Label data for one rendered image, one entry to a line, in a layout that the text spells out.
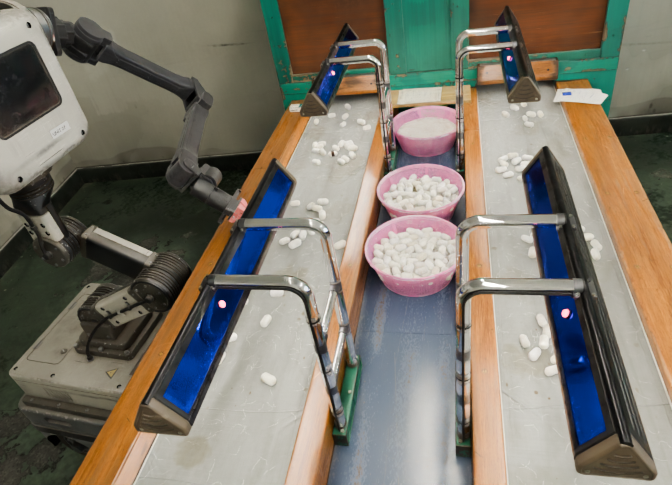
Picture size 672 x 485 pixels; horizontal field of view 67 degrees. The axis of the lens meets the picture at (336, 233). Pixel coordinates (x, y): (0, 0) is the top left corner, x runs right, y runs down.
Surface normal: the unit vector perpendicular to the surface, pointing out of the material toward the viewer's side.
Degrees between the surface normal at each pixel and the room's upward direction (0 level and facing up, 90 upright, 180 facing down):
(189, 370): 58
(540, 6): 90
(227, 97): 90
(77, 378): 0
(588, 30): 90
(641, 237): 0
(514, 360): 0
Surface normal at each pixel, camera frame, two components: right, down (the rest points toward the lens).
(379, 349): -0.15, -0.78
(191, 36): -0.09, 0.62
